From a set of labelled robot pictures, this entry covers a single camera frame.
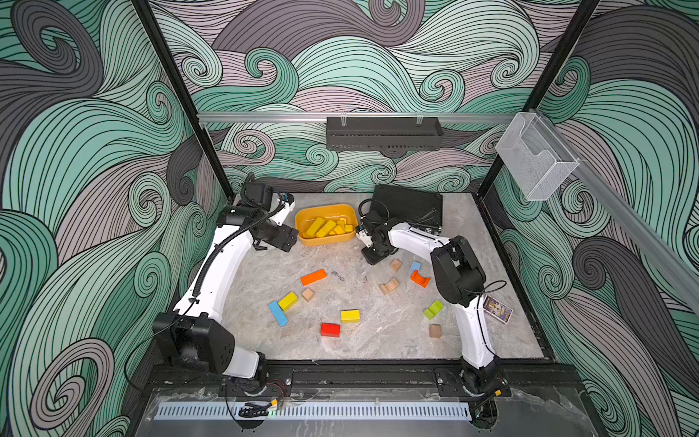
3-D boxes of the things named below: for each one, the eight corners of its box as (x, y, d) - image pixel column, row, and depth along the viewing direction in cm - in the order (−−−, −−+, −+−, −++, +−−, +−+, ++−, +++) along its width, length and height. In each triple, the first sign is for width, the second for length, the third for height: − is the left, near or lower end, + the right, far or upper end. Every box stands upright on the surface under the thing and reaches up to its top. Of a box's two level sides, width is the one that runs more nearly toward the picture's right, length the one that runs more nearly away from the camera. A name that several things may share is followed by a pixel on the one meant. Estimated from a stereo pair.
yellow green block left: (279, 305, 90) (277, 302, 88) (293, 293, 93) (292, 290, 90) (285, 313, 88) (284, 310, 86) (300, 300, 91) (298, 297, 89)
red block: (320, 337, 83) (320, 334, 81) (321, 326, 85) (320, 323, 83) (340, 337, 83) (340, 334, 81) (340, 326, 85) (340, 323, 83)
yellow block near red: (340, 322, 86) (340, 319, 84) (340, 313, 88) (340, 309, 86) (360, 322, 86) (361, 319, 84) (360, 313, 88) (360, 309, 86)
